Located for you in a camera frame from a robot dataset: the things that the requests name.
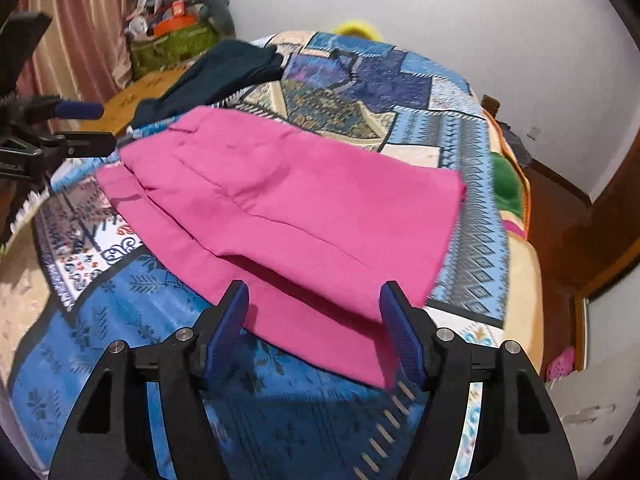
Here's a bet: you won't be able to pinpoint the dark teal garment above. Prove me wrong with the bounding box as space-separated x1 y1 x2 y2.
131 40 287 130

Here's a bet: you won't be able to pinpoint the green patterned bag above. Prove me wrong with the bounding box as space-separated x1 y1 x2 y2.
129 22 223 81

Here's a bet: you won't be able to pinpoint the wooden board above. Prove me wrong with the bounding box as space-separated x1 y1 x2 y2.
100 67 196 137

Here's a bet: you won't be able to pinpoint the pink pants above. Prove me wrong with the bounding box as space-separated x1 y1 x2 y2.
94 105 468 390

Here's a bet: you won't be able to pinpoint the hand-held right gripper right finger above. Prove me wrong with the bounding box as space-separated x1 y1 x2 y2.
378 280 593 480

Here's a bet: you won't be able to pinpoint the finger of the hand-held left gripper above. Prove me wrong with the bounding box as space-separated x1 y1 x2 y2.
30 131 117 160
20 95 106 126

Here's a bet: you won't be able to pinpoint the blue patchwork printed blanket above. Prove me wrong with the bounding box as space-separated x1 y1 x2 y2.
10 31 511 480

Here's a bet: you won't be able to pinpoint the pink slipper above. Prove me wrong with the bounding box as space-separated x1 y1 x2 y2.
545 346 577 382

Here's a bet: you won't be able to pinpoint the pink curtain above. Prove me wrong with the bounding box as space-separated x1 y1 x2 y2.
15 0 161 106

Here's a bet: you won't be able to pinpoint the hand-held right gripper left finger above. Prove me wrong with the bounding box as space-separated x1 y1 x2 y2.
48 279 250 480

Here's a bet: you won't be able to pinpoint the pile of clothes and toys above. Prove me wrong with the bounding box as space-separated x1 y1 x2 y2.
124 0 237 41

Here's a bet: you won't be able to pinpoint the yellow round object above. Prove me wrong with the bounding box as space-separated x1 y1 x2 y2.
334 20 385 42

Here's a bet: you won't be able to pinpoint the beige fleece blanket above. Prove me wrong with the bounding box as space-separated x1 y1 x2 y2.
470 95 546 376

